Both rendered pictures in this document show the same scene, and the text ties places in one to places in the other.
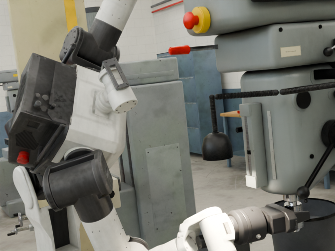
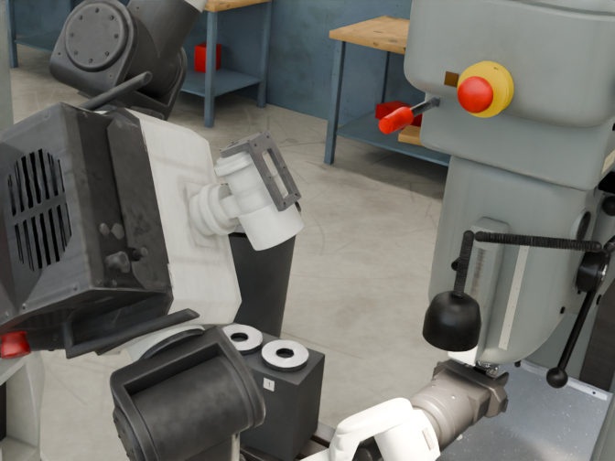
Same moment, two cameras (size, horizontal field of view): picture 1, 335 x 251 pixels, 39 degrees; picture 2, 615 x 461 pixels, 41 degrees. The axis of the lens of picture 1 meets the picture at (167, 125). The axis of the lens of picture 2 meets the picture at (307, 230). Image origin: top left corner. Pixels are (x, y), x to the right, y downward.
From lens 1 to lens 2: 0.78 m
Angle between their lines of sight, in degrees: 37
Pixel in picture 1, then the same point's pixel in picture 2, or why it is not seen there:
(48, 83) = (110, 187)
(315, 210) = not seen: hidden behind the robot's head
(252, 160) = not seen: hidden behind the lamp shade
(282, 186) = (511, 358)
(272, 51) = (594, 166)
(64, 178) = (181, 419)
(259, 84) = (516, 194)
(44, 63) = (87, 129)
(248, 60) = (523, 157)
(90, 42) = (146, 47)
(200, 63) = not seen: outside the picture
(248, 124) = (484, 263)
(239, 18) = (587, 119)
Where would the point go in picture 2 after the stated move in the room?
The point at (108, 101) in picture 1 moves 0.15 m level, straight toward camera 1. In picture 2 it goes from (231, 218) to (309, 273)
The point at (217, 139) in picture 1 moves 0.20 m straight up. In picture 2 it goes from (471, 315) to (501, 163)
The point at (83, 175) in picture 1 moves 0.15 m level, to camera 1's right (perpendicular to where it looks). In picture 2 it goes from (224, 407) to (339, 374)
